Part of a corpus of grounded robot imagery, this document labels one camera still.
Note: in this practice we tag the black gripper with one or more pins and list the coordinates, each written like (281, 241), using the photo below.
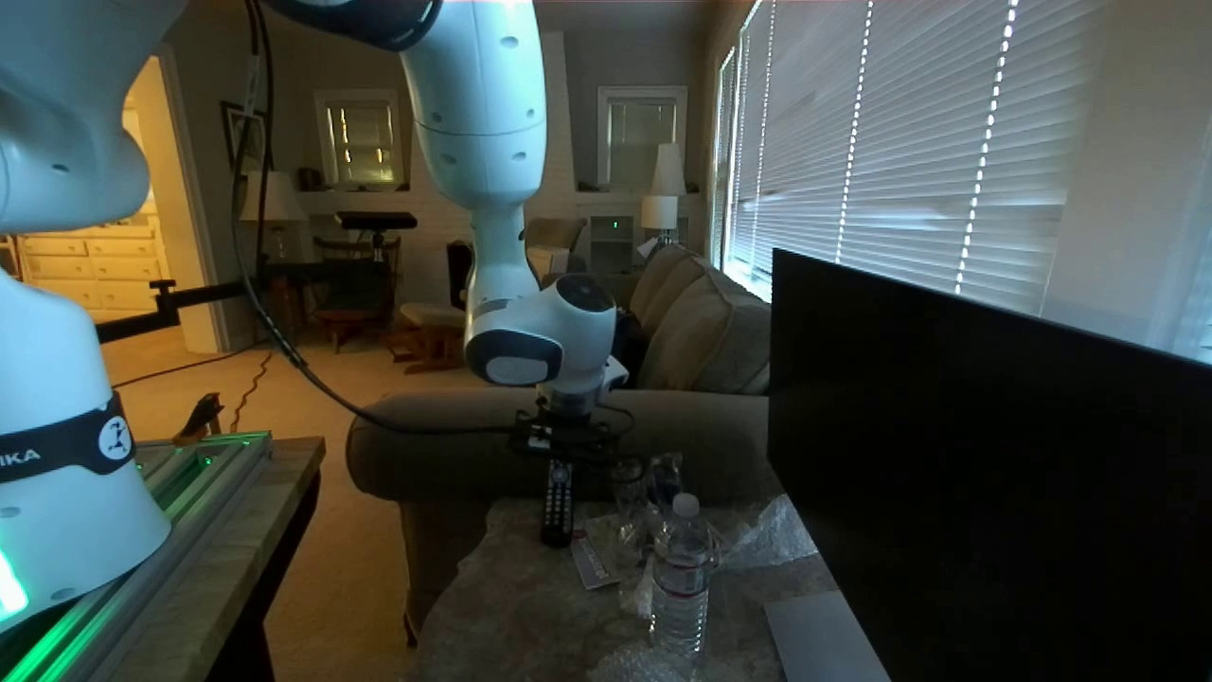
(564, 431)

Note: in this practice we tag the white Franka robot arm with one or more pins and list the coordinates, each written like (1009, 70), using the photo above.
(480, 114)

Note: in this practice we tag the beige fabric couch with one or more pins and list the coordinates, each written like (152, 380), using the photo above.
(480, 447)

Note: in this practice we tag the small clear plastic wrapper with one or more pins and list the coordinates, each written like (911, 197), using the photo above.
(594, 558)

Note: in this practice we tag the dark throw pillow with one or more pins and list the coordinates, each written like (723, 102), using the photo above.
(625, 344)

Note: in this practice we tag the clear plastic water bottle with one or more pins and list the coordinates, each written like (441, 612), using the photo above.
(683, 579)

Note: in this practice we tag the brown wooden stool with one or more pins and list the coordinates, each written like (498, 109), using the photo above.
(430, 329)

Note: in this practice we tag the clear plastic bag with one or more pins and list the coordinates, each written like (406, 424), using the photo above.
(771, 535)

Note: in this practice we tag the table lamp with white shade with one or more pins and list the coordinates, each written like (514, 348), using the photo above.
(658, 213)

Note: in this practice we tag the silver monitor stand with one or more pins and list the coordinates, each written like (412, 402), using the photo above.
(820, 639)

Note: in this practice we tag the tall background window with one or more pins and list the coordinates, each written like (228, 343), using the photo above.
(637, 135)

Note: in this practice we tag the wide background window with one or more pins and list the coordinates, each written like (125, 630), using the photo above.
(363, 140)

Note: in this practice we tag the table lamp with beige shade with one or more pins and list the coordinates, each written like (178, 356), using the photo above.
(269, 197)

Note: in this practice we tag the black flat screen monitor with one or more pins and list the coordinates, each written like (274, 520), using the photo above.
(1009, 503)

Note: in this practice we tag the small dark framed picture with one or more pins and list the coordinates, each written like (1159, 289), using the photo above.
(238, 137)

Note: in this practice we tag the wide white window blinds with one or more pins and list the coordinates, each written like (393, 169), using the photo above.
(911, 152)

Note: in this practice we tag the light wooden dresser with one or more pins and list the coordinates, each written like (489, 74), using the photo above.
(89, 271)

